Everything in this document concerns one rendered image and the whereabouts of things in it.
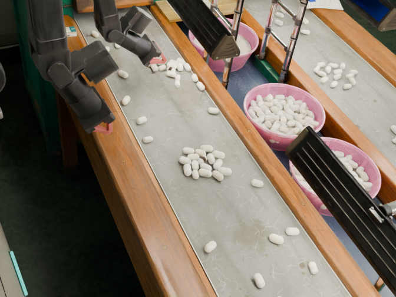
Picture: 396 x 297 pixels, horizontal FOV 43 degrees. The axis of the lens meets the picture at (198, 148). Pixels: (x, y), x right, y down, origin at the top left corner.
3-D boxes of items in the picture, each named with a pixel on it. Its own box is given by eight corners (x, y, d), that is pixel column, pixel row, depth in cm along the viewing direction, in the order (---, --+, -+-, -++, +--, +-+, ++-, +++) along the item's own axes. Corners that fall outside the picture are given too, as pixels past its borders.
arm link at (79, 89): (44, 73, 98) (53, 90, 95) (73, 53, 98) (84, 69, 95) (62, 94, 104) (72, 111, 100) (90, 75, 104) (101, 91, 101)
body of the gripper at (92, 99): (96, 89, 111) (81, 68, 105) (115, 118, 105) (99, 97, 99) (72, 106, 110) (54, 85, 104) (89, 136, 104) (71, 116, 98)
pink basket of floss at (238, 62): (240, 85, 184) (245, 64, 178) (175, 63, 190) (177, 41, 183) (262, 50, 203) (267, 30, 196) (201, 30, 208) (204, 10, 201)
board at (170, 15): (168, 23, 193) (168, 20, 192) (154, 3, 202) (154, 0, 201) (243, 12, 205) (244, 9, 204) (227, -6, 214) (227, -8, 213)
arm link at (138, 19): (94, 22, 150) (105, 38, 145) (117, -9, 147) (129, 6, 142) (122, 38, 159) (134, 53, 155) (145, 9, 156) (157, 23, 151)
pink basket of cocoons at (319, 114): (286, 171, 156) (293, 149, 149) (223, 125, 167) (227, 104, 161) (332, 134, 171) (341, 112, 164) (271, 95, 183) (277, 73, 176)
